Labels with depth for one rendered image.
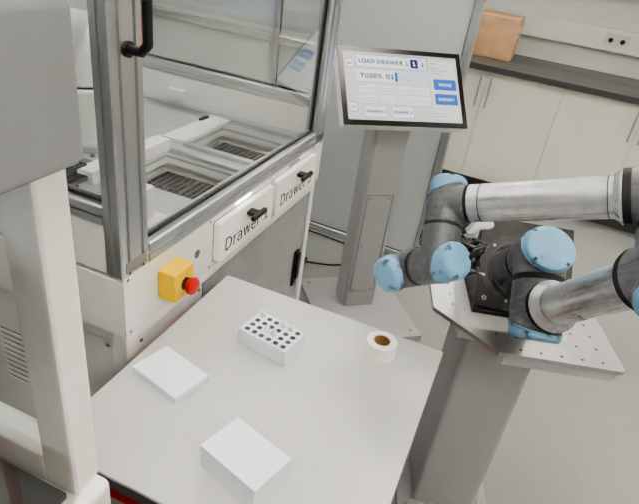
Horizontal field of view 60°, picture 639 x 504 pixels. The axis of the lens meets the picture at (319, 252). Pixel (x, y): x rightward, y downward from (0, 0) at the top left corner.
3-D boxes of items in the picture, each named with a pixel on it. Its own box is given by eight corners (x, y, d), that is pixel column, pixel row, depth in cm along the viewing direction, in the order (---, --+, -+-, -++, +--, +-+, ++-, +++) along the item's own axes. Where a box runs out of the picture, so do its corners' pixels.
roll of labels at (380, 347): (385, 369, 122) (389, 355, 120) (358, 355, 125) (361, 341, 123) (399, 353, 128) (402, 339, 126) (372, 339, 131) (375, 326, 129)
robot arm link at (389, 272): (403, 293, 110) (375, 296, 117) (440, 279, 116) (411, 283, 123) (393, 254, 110) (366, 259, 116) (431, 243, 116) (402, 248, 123)
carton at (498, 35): (515, 56, 419) (527, 16, 405) (509, 62, 393) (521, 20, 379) (462, 45, 431) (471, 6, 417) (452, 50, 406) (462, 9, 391)
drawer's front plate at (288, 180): (313, 183, 189) (317, 153, 183) (275, 216, 165) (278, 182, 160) (308, 182, 189) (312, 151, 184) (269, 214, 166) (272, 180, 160)
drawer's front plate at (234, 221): (271, 219, 163) (274, 184, 158) (218, 263, 139) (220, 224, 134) (265, 217, 164) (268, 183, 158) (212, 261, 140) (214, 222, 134)
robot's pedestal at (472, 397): (475, 453, 203) (545, 280, 165) (489, 529, 177) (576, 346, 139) (393, 439, 204) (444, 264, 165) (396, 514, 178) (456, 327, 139)
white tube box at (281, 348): (304, 346, 125) (306, 333, 124) (283, 366, 119) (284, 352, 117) (260, 323, 130) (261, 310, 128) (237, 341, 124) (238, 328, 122)
